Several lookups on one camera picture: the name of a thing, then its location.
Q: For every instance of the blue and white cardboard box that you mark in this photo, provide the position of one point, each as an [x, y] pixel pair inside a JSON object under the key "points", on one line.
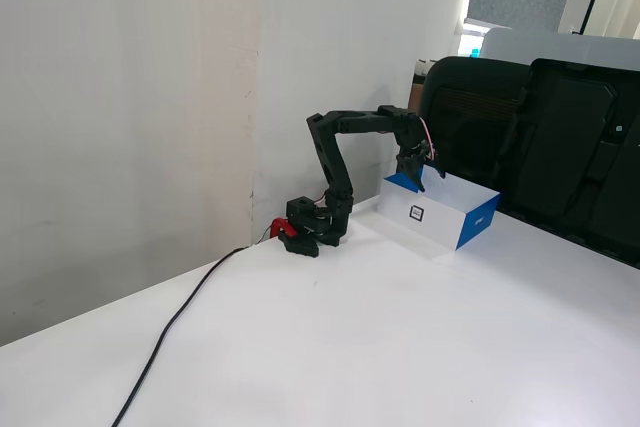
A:
{"points": [[440, 222]]}

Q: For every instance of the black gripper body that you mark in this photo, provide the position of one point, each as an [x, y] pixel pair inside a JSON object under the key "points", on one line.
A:
{"points": [[411, 163]]}

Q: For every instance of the red and black table clamp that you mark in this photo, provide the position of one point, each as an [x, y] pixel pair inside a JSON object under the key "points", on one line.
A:
{"points": [[300, 244]]}

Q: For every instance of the black mesh office chair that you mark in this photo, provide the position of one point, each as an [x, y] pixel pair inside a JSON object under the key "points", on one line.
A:
{"points": [[470, 147]]}

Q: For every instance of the light gray monitor back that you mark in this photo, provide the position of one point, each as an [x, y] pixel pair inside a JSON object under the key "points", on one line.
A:
{"points": [[550, 47]]}

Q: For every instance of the black plastic chair back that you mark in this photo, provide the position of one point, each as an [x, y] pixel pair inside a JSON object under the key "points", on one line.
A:
{"points": [[565, 147]]}

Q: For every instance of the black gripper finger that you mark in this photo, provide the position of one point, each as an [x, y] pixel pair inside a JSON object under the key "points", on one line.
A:
{"points": [[415, 178], [436, 168]]}

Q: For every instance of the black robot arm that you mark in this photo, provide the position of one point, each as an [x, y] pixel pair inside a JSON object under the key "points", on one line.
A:
{"points": [[330, 157]]}

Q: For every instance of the small blue item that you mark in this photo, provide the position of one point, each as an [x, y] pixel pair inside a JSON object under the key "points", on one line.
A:
{"points": [[475, 52]]}

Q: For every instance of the brown cardboard box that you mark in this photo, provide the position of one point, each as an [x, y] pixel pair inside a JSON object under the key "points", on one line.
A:
{"points": [[416, 92]]}

